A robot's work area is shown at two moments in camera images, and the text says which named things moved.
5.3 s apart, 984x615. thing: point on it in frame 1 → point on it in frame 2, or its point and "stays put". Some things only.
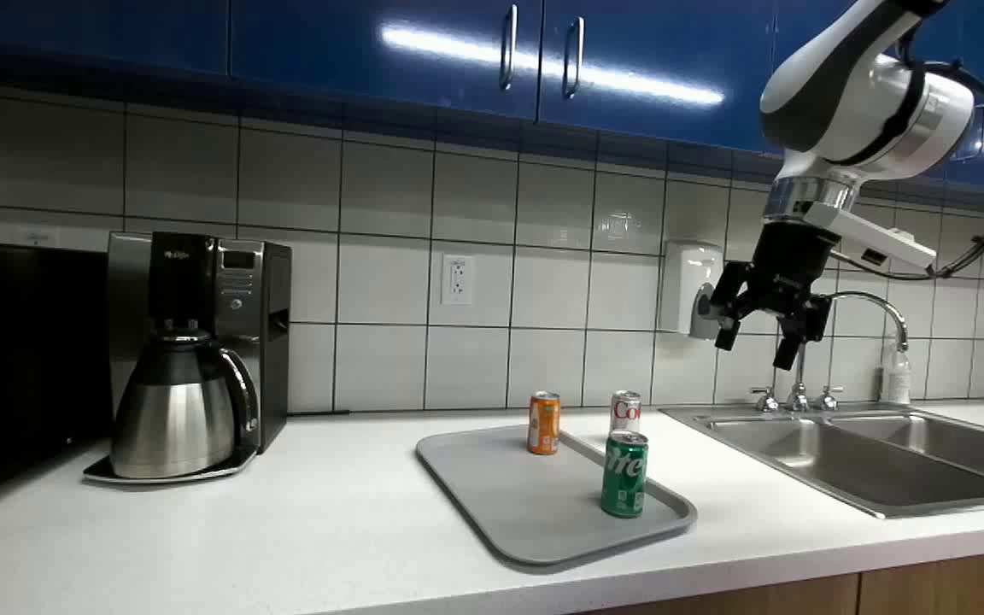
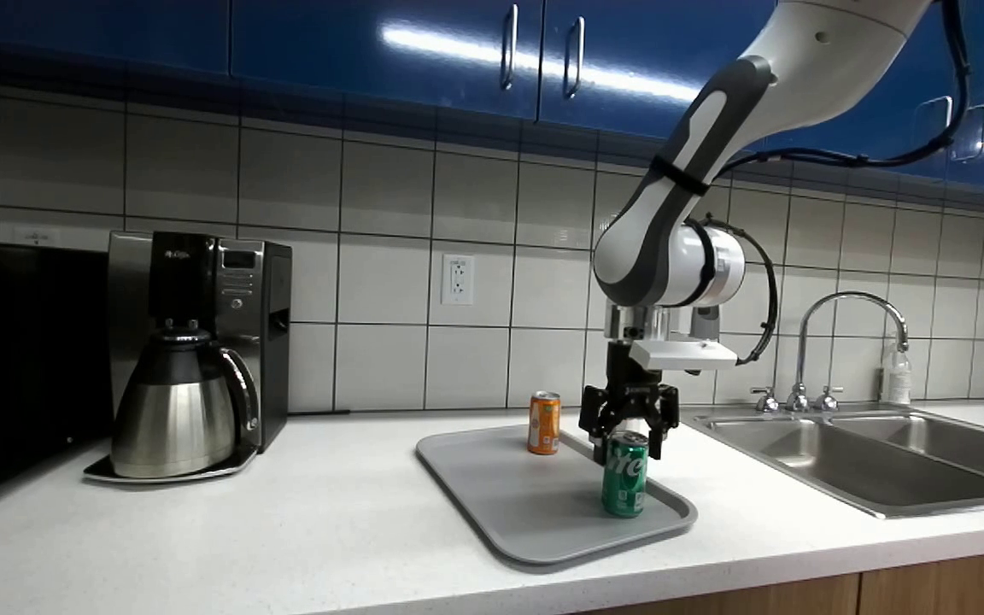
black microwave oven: (29, 363) stays put
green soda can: (624, 475) stays put
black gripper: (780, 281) → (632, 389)
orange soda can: (545, 420) stays put
